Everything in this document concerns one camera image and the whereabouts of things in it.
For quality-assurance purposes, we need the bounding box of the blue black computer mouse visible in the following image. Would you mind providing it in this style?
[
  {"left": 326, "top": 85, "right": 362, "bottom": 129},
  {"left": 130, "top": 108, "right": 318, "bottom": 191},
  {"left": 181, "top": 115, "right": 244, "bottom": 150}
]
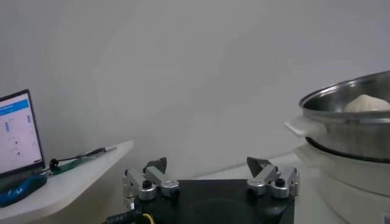
[{"left": 0, "top": 173, "right": 49, "bottom": 208}]

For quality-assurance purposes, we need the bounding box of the dark laptop computer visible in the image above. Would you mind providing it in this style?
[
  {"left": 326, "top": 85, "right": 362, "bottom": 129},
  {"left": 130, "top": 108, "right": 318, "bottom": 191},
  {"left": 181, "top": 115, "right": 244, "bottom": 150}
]
[{"left": 0, "top": 89, "right": 46, "bottom": 183}]

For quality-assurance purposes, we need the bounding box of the perforated steel steamer basket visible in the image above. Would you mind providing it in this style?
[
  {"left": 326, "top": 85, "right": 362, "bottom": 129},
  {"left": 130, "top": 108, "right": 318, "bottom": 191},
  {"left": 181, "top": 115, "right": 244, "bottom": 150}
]
[{"left": 284, "top": 70, "right": 390, "bottom": 164}]

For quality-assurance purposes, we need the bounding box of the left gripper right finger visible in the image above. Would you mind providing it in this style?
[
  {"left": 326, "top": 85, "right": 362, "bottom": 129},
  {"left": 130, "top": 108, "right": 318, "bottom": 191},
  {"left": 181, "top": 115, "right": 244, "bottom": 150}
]
[{"left": 246, "top": 156, "right": 301, "bottom": 200}]

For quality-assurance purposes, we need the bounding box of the white side table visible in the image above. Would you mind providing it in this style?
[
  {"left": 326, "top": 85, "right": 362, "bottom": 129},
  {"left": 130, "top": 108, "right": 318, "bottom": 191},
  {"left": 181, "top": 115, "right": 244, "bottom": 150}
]
[{"left": 0, "top": 139, "right": 135, "bottom": 224}]

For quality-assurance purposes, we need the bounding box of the white steamed baozi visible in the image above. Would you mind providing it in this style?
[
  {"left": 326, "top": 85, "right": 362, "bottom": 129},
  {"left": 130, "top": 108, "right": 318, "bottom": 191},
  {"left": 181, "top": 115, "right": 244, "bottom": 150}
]
[{"left": 344, "top": 94, "right": 390, "bottom": 113}]

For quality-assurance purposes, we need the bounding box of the cream electric cooking pot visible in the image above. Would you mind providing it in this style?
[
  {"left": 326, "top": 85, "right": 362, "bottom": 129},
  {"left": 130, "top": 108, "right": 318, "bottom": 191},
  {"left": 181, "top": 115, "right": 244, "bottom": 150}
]
[{"left": 294, "top": 142, "right": 390, "bottom": 224}]

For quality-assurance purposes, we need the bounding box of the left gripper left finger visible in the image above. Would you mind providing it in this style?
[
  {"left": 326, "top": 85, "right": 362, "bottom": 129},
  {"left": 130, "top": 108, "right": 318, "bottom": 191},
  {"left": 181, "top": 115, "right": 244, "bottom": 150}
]
[{"left": 122, "top": 157, "right": 180, "bottom": 201}]

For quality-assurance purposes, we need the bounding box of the thin black desk cable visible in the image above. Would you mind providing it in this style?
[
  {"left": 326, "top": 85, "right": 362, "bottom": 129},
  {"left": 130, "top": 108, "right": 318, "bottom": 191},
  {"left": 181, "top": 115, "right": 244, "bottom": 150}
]
[{"left": 48, "top": 147, "right": 107, "bottom": 171}]

